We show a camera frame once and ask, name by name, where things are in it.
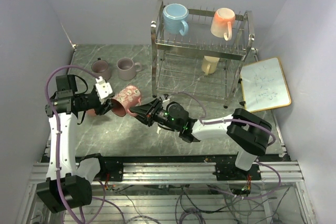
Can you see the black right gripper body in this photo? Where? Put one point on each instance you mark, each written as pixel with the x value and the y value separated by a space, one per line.
pixel 160 116

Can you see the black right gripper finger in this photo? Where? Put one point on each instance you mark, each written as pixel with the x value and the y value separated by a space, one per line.
pixel 152 104
pixel 142 114

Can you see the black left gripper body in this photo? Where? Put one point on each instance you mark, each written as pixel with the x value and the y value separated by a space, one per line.
pixel 88 101

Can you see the salmon pink mug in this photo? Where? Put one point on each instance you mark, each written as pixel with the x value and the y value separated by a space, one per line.
pixel 91 112

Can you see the red mug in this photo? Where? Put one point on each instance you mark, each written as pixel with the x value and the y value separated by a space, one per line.
pixel 122 102

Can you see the dark mauve mug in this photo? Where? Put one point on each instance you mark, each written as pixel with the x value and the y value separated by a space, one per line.
pixel 101 68

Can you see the light purple mug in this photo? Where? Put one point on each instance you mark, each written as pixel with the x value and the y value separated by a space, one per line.
pixel 127 68

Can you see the cream yellow mug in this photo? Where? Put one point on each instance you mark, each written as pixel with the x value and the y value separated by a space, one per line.
pixel 209 64

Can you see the blue mug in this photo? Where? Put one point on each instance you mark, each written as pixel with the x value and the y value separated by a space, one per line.
pixel 175 16

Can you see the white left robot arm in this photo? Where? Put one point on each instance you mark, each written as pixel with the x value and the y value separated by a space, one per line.
pixel 68 182

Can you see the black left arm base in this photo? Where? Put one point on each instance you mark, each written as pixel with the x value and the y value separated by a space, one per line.
pixel 110 169

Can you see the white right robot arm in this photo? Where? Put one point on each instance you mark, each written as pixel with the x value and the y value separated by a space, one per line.
pixel 252 134

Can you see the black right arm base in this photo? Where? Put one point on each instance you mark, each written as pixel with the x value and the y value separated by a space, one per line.
pixel 227 171

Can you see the metal two-tier dish rack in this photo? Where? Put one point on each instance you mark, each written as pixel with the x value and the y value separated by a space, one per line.
pixel 177 60

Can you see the orange white mug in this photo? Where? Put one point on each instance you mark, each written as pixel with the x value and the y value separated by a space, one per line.
pixel 222 24

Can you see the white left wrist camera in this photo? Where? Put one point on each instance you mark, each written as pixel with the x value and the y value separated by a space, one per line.
pixel 103 89

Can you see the aluminium mounting rail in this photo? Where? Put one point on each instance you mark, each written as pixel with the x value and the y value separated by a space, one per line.
pixel 201 173

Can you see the wire shelf with cables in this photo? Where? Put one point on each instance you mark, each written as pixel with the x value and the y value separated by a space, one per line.
pixel 268 203

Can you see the whiteboard with yellow frame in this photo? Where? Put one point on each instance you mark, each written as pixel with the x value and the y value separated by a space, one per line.
pixel 264 86

